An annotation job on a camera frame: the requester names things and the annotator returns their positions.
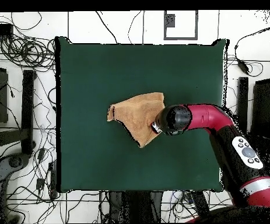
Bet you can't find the tan terry towel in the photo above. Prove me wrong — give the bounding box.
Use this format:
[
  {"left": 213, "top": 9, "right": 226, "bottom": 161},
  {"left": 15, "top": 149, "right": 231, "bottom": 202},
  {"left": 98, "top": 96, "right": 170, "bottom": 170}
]
[{"left": 106, "top": 92, "right": 166, "bottom": 149}]

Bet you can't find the dark green table cloth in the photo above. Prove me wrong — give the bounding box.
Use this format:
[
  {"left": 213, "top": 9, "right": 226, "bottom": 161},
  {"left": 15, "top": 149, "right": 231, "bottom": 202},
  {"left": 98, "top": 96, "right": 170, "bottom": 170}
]
[{"left": 55, "top": 36, "right": 230, "bottom": 194}]

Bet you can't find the black power adapter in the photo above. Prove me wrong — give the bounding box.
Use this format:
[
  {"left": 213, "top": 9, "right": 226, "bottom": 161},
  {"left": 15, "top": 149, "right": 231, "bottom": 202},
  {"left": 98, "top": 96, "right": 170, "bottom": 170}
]
[
  {"left": 36, "top": 178, "right": 46, "bottom": 191},
  {"left": 236, "top": 58, "right": 251, "bottom": 76},
  {"left": 37, "top": 148, "right": 47, "bottom": 163}
]

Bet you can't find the black power strip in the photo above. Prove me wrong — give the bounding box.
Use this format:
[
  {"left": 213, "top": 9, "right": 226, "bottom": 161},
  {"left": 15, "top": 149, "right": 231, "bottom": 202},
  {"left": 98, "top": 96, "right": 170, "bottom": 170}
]
[{"left": 48, "top": 160, "right": 59, "bottom": 200}]

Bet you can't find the grey chair base with caster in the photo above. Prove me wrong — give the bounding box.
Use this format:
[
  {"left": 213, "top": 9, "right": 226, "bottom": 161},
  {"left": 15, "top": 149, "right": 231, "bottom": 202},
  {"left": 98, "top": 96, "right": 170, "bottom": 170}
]
[{"left": 0, "top": 152, "right": 31, "bottom": 223}]

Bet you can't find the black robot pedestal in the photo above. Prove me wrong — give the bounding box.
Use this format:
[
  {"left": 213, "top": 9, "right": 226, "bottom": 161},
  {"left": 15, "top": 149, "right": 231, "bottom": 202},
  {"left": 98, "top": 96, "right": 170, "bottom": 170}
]
[{"left": 107, "top": 190, "right": 165, "bottom": 223}]

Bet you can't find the grey square frame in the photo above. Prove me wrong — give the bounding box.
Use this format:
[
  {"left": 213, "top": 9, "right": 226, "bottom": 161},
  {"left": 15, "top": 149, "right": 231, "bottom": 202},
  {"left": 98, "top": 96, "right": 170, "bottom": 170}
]
[{"left": 163, "top": 10, "right": 199, "bottom": 41}]

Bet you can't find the black floor cable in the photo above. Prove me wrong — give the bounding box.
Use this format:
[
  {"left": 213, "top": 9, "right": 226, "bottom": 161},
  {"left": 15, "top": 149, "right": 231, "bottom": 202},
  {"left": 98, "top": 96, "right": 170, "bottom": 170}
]
[{"left": 94, "top": 10, "right": 120, "bottom": 45}]

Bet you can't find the black cable coil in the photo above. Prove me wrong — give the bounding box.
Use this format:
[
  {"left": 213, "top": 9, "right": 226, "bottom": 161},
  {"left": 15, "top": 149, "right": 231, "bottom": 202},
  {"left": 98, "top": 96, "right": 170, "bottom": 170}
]
[{"left": 5, "top": 34, "right": 57, "bottom": 72}]

